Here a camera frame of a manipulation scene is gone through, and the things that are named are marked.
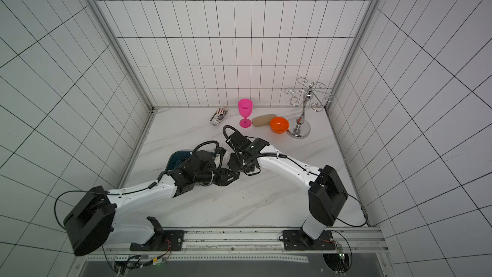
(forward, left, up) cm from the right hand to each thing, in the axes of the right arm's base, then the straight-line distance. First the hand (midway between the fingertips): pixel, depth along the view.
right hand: (233, 163), depth 82 cm
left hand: (-7, 0, -2) cm, 7 cm away
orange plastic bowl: (+30, -23, -9) cm, 39 cm away
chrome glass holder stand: (+31, -36, -13) cm, 50 cm away
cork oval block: (+33, -13, -9) cm, 37 cm away
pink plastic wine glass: (+35, -3, 0) cm, 35 cm away
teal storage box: (+5, +29, -7) cm, 31 cm away
